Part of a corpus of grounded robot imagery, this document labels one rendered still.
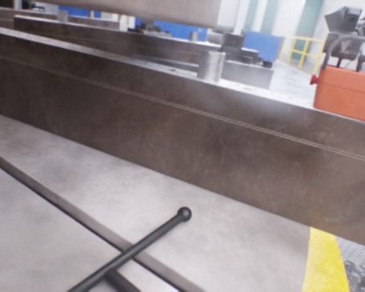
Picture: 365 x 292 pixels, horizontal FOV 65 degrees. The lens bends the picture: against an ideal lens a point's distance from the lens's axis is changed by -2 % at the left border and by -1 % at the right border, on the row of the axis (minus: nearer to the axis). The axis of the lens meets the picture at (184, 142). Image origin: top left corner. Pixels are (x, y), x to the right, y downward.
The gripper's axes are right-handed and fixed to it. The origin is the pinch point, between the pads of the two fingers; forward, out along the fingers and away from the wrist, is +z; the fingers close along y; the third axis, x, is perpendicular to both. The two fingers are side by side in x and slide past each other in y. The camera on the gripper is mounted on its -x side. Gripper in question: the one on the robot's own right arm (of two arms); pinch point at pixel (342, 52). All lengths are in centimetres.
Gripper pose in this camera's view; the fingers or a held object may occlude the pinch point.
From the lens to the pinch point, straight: 97.0
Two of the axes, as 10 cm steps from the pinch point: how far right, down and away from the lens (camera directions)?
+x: -0.8, 8.2, 5.6
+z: -4.2, 4.8, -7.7
